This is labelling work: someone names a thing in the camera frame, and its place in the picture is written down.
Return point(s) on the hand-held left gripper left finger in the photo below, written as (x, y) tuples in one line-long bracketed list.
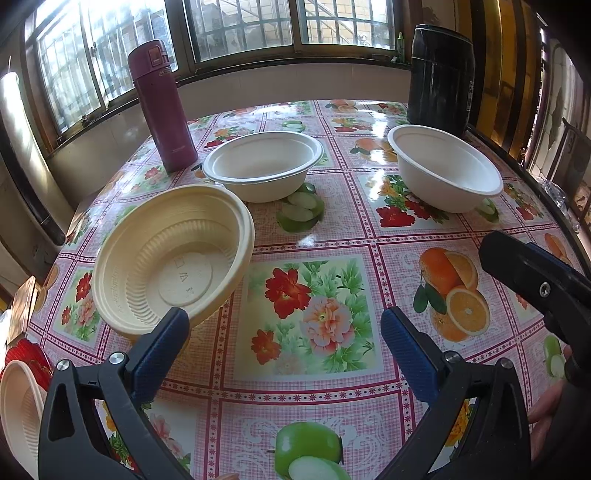
[(161, 350)]

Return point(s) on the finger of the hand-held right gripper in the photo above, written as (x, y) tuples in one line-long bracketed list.
[(549, 254), (512, 263)]

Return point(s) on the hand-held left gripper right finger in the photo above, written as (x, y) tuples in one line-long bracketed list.
[(411, 355)]

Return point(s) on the cream plastic bowl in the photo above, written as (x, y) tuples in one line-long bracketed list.
[(21, 415), (175, 258)]

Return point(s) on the white paper bowl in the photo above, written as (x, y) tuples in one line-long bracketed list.
[(443, 157), (263, 161)]

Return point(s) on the large red plate gold print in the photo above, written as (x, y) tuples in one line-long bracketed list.
[(27, 364)]

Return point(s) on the person's right hand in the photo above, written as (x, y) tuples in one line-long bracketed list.
[(545, 410)]

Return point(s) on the person's left hand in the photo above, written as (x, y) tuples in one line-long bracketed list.
[(228, 477)]

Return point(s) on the clear plastic bag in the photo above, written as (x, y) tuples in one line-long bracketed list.
[(558, 198)]

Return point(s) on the dark wooden chair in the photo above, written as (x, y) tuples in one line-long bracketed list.
[(577, 161)]

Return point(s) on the fruit and flower tablecloth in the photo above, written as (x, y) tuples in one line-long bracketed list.
[(323, 240)]

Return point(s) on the tall wooden stool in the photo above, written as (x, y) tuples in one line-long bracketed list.
[(23, 304)]

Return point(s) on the golden wooden door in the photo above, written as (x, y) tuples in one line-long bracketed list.
[(503, 69)]

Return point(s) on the black cylindrical container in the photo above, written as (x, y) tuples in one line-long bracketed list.
[(438, 83)]

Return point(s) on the purple thermos bottle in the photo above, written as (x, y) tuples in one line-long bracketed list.
[(161, 115)]

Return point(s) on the small green bottle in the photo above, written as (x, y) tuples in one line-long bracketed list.
[(400, 46)]

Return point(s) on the tower air conditioner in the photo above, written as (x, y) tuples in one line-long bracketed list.
[(14, 120)]

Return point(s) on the barred window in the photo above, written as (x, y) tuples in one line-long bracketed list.
[(175, 27)]

